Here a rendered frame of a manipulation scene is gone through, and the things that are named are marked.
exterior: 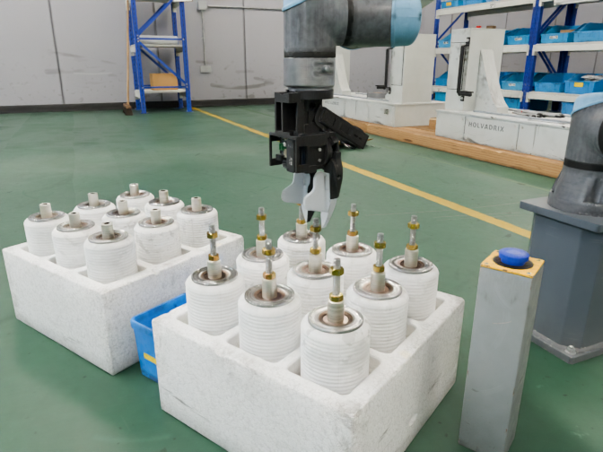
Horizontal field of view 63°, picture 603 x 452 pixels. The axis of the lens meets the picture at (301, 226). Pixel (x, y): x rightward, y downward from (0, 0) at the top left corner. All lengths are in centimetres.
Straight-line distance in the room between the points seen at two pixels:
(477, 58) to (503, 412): 304
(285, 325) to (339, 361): 11
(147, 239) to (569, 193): 86
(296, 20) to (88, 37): 635
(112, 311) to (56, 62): 612
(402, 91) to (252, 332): 358
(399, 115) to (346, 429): 366
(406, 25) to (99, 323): 75
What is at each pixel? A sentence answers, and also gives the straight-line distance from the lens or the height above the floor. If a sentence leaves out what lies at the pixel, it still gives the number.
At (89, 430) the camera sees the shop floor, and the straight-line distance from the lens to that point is 95.
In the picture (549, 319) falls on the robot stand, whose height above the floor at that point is 6.
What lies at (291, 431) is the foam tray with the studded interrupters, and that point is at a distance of 72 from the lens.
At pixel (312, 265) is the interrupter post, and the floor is 27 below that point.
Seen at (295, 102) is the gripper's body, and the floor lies 53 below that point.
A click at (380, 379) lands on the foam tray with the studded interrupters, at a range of 69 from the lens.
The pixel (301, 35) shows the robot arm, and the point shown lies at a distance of 71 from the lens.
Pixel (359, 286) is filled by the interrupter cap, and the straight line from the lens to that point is 77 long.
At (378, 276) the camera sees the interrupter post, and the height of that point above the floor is 28.
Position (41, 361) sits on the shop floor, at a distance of 117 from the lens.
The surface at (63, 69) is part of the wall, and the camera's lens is 700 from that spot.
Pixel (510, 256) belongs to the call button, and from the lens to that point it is 73.
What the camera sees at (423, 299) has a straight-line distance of 85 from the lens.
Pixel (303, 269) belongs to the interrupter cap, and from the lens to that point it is 82.
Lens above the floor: 58
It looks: 18 degrees down
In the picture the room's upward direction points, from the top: straight up
